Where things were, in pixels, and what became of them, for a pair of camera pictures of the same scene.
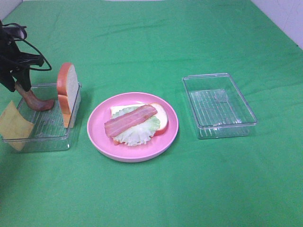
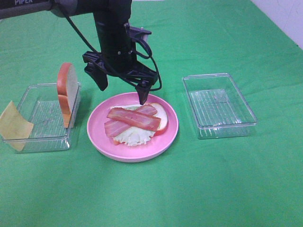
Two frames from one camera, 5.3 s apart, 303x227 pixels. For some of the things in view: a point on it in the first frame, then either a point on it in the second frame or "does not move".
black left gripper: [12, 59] → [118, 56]
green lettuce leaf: [138, 133] does not move
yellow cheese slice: [15, 126] does not move
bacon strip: [40, 104] → [135, 118]
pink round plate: [100, 114] does not move
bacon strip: [121, 122] does not move
